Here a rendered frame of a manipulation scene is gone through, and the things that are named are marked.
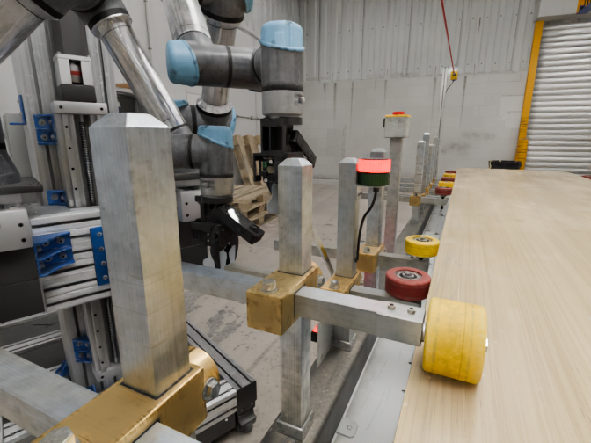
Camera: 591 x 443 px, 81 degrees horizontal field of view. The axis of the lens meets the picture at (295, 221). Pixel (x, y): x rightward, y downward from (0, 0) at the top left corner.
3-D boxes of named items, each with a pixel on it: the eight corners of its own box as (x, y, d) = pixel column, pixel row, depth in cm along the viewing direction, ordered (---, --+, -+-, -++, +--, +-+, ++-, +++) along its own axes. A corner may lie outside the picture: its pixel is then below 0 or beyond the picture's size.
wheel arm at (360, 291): (224, 281, 81) (223, 265, 80) (233, 276, 84) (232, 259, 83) (419, 323, 63) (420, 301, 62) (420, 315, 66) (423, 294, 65)
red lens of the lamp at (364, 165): (354, 171, 65) (354, 159, 64) (362, 169, 70) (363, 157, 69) (386, 172, 62) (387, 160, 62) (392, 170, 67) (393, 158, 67)
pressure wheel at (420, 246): (417, 289, 83) (421, 243, 80) (396, 277, 90) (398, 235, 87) (442, 284, 86) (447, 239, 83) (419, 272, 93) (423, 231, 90)
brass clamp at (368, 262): (352, 270, 90) (353, 251, 89) (365, 255, 102) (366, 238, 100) (375, 274, 87) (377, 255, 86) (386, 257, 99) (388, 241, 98)
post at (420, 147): (410, 231, 187) (417, 141, 176) (411, 229, 190) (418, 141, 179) (417, 232, 186) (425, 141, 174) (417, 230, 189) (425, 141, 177)
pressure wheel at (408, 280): (378, 333, 64) (382, 276, 61) (386, 314, 71) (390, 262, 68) (423, 344, 61) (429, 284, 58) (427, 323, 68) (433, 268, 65)
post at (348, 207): (332, 373, 78) (339, 157, 67) (338, 364, 81) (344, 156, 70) (347, 377, 77) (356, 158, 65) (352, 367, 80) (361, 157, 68)
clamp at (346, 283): (318, 311, 68) (319, 287, 66) (340, 285, 79) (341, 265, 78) (346, 317, 65) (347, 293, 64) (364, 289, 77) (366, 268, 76)
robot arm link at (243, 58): (220, 51, 71) (233, 38, 61) (271, 56, 75) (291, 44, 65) (222, 91, 72) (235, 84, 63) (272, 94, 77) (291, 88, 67)
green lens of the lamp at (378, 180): (353, 185, 65) (353, 173, 65) (361, 181, 70) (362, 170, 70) (385, 186, 63) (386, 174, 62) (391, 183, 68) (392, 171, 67)
